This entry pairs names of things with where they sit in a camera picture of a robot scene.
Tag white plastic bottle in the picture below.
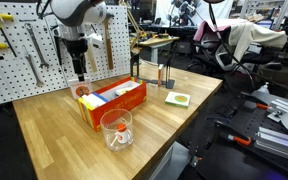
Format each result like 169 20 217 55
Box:
258 82 272 98

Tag small silver wrench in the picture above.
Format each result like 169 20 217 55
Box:
21 45 46 89

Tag brown cardboard box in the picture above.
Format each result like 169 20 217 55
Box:
260 62 288 89

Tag brown handle hammer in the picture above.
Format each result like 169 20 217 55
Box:
102 13 116 71

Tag large silver wrench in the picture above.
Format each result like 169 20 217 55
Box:
24 22 50 70

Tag black office chair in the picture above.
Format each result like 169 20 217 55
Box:
187 19 275 80

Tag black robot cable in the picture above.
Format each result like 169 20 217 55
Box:
207 2 288 96

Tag small white orange bottle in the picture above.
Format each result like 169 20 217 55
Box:
109 123 132 147

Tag white book green orange circle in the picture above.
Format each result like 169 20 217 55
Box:
164 91 192 109

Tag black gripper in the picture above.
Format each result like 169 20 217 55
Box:
61 37 89 83

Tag cream cloth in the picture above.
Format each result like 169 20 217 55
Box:
228 20 288 65

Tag blue striped white book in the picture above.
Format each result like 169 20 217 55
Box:
81 91 110 109

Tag aluminium extrusion profile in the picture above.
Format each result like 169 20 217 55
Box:
252 125 288 165
266 97 288 124

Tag white book orange picture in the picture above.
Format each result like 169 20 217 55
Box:
67 78 94 101

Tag orange black bar clamp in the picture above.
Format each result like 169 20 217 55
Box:
239 92 271 111
215 120 253 147

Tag pink cloth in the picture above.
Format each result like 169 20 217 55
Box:
192 18 234 43

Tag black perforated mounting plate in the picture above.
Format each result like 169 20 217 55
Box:
236 99 287 145

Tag white pegboard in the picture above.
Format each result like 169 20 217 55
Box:
0 2 132 110

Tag black cart platform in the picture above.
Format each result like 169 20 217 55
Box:
195 99 288 180

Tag upright orange white book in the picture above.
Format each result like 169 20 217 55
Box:
156 63 165 88

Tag small wooden top desk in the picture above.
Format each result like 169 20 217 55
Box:
135 32 182 65

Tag orange cardboard box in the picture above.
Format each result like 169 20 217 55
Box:
77 75 148 132

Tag clear glass cup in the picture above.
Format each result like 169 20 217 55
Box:
99 108 135 152

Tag black pliers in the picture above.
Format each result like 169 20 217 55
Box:
50 24 64 66

